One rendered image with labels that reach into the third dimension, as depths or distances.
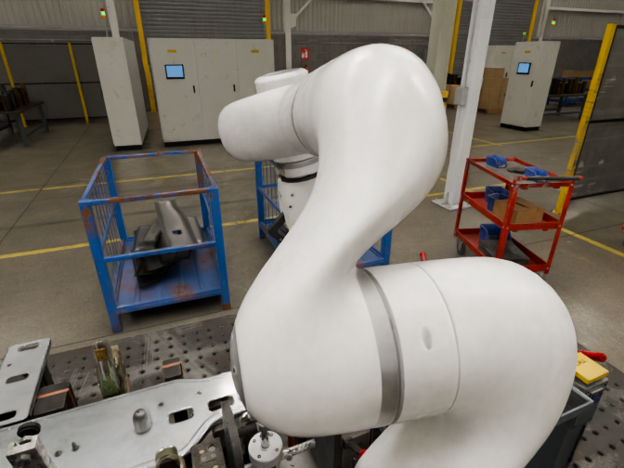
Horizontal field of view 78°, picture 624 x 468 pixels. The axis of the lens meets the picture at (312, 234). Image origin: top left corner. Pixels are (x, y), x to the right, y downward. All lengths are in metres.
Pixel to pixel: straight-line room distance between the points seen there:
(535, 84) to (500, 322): 10.81
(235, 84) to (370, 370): 8.48
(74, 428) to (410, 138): 0.94
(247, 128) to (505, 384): 0.40
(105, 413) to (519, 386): 0.90
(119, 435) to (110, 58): 7.80
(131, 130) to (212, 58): 2.12
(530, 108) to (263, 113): 10.68
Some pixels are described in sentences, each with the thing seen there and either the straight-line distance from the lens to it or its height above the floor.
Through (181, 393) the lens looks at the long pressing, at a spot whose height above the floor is 1.00.
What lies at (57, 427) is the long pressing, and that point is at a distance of 1.06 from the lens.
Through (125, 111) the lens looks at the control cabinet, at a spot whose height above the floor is 0.73.
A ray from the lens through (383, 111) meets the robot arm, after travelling 0.24.
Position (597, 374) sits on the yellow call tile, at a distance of 0.96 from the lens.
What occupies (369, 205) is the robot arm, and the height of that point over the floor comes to 1.64.
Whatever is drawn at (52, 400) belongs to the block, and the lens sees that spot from 1.16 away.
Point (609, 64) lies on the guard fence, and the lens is 5.35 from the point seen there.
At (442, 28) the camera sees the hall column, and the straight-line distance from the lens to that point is 7.99.
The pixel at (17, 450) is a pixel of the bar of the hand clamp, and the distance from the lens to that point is 0.74.
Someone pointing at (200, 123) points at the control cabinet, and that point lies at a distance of 8.59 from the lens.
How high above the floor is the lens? 1.72
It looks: 25 degrees down
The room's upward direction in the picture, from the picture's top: straight up
